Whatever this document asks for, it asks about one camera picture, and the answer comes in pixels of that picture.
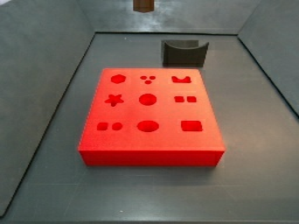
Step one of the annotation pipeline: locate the dark brown hexagon peg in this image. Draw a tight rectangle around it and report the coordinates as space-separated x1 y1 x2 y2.
133 0 154 12

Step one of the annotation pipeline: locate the red shape sorter block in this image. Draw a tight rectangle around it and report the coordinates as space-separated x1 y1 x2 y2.
78 68 225 166

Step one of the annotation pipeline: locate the dark curved cradle holder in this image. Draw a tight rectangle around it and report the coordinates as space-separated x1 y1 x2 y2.
161 39 209 67

